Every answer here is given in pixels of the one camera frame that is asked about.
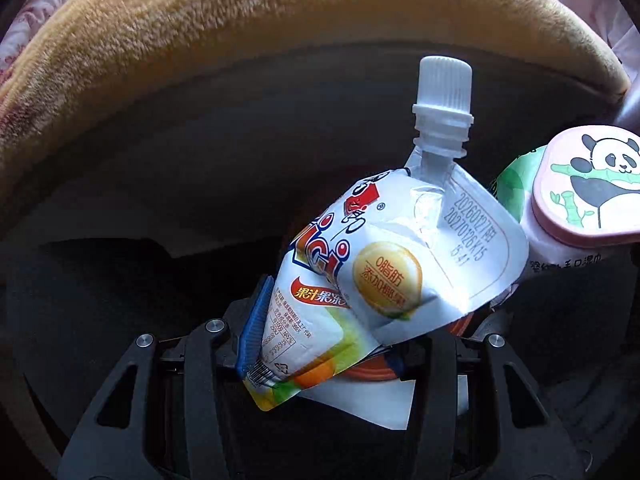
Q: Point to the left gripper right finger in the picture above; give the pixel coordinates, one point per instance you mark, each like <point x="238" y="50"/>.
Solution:
<point x="477" y="413"/>

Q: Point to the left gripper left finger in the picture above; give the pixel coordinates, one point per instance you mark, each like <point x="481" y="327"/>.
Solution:
<point x="157" y="414"/>

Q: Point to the panda wet wipes pack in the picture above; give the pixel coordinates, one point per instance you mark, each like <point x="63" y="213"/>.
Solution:
<point x="576" y="198"/>

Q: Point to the beige floral plush blanket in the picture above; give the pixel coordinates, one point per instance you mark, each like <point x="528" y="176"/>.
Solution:
<point x="95" y="57"/>

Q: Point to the sheer white curtain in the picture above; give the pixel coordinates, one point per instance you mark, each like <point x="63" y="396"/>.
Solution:
<point x="609" y="20"/>

